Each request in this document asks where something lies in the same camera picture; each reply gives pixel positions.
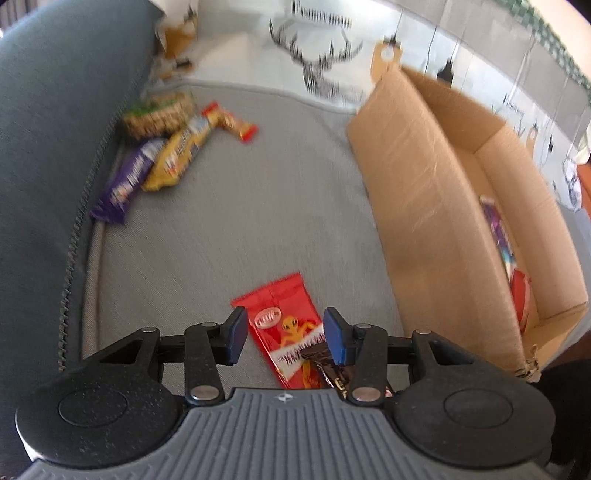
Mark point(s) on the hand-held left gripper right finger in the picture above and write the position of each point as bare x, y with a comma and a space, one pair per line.
337, 337

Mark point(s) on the cardboard box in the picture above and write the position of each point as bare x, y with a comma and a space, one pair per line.
415, 184

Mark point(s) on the red and white snack packet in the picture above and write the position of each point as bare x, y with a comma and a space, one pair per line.
521, 300

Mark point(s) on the peanut bag with green label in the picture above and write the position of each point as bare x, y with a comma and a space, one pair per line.
157, 115

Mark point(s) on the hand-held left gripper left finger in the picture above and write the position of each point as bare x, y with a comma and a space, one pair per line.
236, 337

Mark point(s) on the grey printed sofa cover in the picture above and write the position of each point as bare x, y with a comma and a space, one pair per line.
231, 207

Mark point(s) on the red-ended clear snack packet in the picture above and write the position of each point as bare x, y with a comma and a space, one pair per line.
231, 122

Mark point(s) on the red packet with orange figure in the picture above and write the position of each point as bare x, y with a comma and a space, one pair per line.
281, 318

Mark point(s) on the green checkered cloth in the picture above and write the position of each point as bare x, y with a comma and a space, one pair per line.
554, 37

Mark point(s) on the purple snack packet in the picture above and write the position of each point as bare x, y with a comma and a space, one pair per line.
498, 235
127, 180

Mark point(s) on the dark chocolate bar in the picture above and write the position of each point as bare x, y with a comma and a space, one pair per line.
325, 364

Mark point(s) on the yellow snack packet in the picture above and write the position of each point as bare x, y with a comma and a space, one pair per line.
178, 154

